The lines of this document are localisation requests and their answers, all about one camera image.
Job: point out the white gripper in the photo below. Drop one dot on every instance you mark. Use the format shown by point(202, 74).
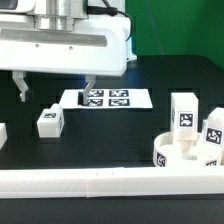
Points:
point(97, 46)

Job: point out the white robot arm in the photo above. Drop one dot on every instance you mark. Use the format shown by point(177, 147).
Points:
point(61, 15)

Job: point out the white marker sheet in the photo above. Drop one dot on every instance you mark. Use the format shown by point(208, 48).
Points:
point(107, 99)

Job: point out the white left fence bar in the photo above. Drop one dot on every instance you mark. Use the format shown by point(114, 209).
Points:
point(3, 134)

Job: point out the white fence bar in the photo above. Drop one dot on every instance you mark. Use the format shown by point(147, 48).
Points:
point(109, 182)
point(3, 134)

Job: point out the white front fence bar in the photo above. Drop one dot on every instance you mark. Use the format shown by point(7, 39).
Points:
point(109, 182)

